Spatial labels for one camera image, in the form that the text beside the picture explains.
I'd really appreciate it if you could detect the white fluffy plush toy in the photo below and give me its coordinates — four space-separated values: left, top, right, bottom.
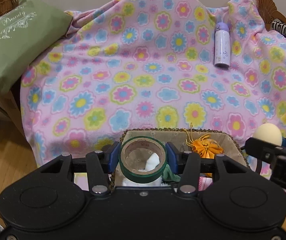
121 152 164 187

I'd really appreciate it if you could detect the green tape roll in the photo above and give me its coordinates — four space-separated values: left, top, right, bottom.
118 136 168 184

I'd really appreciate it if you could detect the cream foam ball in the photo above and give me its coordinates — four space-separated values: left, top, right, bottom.
252 123 283 146

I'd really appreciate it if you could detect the orange satin pouch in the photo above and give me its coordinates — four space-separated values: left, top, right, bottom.
185 122 226 178

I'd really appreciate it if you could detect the pink white cloth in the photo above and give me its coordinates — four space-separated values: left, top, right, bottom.
198 177 213 191

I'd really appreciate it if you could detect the woven basket with fabric liner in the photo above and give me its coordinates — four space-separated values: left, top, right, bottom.
110 128 249 187

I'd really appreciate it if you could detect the pink floral fleece blanket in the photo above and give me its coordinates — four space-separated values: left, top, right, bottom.
20 0 286 166

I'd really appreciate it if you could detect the lavender white water bottle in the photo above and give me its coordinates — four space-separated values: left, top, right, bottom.
214 22 231 69

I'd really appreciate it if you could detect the zebra striped folded umbrella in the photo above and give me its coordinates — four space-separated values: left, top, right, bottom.
271 19 286 38

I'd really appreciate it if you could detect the green embroidered pillow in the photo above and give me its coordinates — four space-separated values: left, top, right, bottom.
0 0 72 95

